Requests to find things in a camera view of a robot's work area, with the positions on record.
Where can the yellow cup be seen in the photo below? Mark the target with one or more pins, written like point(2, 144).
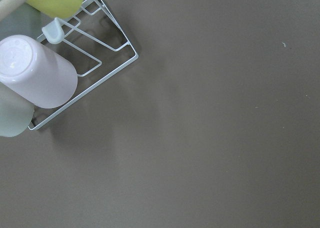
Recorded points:
point(56, 8)

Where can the white cup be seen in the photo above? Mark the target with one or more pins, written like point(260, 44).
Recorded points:
point(16, 113)

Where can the white wire cup rack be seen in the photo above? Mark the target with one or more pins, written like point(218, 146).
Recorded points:
point(93, 42)

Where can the pink cup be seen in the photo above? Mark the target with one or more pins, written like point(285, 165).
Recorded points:
point(36, 72)

